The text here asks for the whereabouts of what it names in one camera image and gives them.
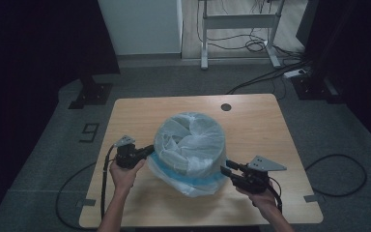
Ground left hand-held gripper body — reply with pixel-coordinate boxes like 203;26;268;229
113;134;143;170

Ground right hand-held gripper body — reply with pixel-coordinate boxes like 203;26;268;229
231;155;288;195

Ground white trash bag blue band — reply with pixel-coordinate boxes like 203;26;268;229
147;111;230;198

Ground person's right hand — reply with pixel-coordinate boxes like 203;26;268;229
236;184;277;211

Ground person's left hand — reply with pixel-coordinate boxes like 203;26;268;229
108;159;147;193

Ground grey tape strip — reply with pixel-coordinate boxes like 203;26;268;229
75;198;97;208
303;193;327;203

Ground black stand base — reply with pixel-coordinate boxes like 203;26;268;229
68;75;114;110
291;75;344;104

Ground white power strip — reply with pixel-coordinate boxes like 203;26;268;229
283;68;307;79

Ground white cabinet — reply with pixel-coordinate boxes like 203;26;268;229
97;0;184;56

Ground dark curtain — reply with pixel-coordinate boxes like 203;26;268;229
0;0;121;223
296;0;371;153

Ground right hand-held gripper black cable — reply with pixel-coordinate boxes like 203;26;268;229
268;176;284;215

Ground black curved floor cable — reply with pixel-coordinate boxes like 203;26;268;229
55;161;97;231

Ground black long floor cable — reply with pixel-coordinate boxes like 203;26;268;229
225;60;308;96

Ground black looped floor cable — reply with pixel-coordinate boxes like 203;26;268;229
303;154;368;198

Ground black coiled cable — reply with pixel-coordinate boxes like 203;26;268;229
202;30;271;53

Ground white metal desk frame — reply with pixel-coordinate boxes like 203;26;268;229
197;0;286;71

